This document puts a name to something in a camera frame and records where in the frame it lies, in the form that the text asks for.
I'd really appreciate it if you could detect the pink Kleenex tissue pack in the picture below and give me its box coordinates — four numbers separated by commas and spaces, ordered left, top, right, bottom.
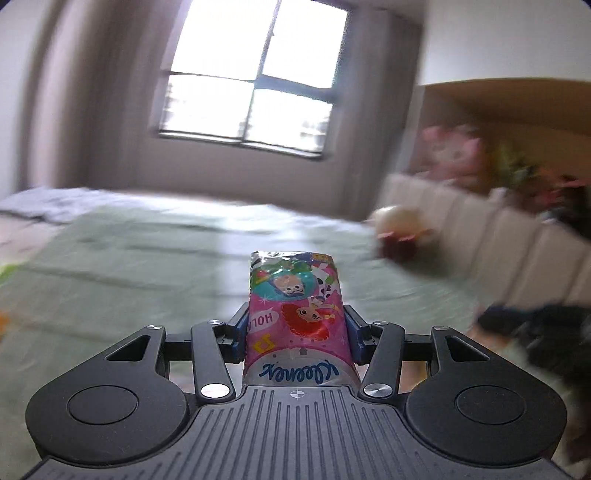
243, 251, 360, 390

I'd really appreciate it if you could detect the cream round plush red bow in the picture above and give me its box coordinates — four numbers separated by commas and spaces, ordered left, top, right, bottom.
368, 205, 436, 264

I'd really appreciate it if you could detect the green checked bed sheet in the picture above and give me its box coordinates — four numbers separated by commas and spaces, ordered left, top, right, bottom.
1, 196, 476, 479

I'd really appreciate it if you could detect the beige padded headboard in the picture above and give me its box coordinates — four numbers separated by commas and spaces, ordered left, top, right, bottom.
378, 174, 590, 308

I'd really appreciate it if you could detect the black plush toy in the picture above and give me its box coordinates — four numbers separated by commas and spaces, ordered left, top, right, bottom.
469, 303, 590, 463

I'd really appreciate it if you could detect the pink plush toy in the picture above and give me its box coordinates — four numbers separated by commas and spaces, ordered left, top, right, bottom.
418, 125, 488, 193

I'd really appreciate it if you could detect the green potted plant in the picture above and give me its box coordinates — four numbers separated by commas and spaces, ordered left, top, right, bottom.
493, 142, 540, 194

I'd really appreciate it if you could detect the window with dark frame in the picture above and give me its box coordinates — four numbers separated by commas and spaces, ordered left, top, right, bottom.
156, 1, 353, 159

